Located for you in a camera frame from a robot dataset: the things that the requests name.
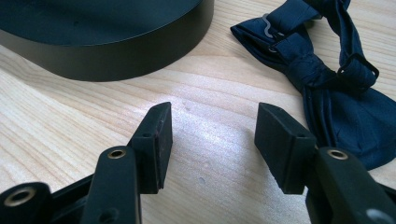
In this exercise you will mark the navy blue bow tie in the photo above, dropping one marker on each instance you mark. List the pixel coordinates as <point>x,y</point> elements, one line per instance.
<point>330,102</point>

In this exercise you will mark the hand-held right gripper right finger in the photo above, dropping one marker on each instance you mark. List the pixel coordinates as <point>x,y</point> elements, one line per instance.
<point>286,149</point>

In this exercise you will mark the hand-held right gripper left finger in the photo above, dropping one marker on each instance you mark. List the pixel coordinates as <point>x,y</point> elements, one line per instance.
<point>152,146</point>

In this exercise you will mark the round black box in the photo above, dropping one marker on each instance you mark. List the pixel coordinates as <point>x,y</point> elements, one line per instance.
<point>102,34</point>

